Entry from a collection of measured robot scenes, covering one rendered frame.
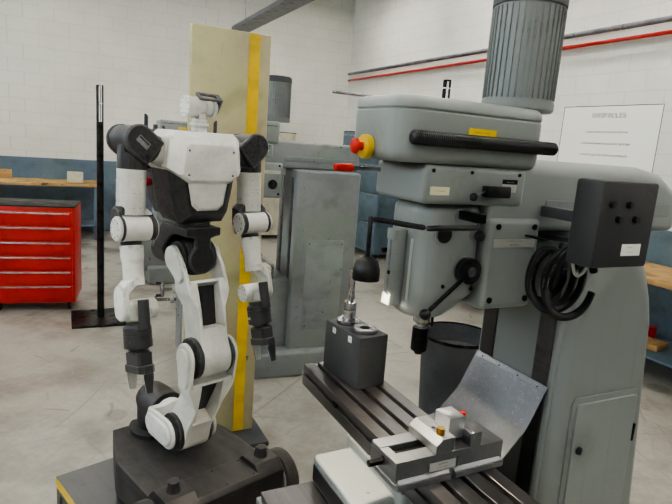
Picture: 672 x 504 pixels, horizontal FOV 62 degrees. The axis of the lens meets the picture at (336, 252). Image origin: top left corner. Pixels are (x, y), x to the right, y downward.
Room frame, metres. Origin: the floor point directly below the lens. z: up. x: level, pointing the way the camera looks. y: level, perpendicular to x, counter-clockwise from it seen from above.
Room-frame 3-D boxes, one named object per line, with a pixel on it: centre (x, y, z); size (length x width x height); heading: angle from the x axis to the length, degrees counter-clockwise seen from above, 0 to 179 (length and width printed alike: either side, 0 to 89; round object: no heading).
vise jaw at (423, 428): (1.36, -0.29, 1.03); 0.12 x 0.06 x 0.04; 28
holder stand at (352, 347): (1.91, -0.09, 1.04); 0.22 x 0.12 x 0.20; 34
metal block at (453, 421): (1.38, -0.34, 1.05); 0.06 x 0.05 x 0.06; 28
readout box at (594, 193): (1.37, -0.68, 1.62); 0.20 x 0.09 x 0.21; 117
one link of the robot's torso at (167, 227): (1.97, 0.55, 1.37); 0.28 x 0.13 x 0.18; 45
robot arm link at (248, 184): (2.06, 0.33, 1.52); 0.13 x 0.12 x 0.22; 132
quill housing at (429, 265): (1.54, -0.26, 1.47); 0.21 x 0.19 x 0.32; 27
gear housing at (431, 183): (1.56, -0.30, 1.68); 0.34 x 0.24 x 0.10; 117
